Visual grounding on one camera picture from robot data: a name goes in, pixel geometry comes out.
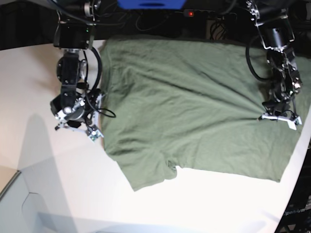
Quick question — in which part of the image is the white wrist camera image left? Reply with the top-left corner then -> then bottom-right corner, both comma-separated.
84,93 -> 104,143

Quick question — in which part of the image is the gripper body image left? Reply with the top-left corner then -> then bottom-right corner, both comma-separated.
50,92 -> 105,129

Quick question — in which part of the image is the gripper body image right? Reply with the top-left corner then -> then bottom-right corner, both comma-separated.
261,97 -> 298,119

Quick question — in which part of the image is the black cable image left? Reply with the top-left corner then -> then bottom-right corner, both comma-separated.
83,47 -> 117,118

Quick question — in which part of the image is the green t-shirt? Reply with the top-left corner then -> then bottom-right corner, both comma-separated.
100,37 -> 302,191

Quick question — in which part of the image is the grey panel at corner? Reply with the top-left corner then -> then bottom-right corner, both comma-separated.
0,171 -> 45,233

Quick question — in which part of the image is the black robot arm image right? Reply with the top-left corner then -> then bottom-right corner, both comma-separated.
245,0 -> 302,123

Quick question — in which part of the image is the black cable image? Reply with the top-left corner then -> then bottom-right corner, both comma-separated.
83,47 -> 117,118
245,36 -> 273,82

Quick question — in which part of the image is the black power strip red light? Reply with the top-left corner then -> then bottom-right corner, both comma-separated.
182,9 -> 237,20

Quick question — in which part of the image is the black cable image right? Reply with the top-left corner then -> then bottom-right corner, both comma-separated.
245,36 -> 273,82

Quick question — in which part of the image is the blue box at top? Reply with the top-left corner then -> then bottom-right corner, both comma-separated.
117,0 -> 186,10

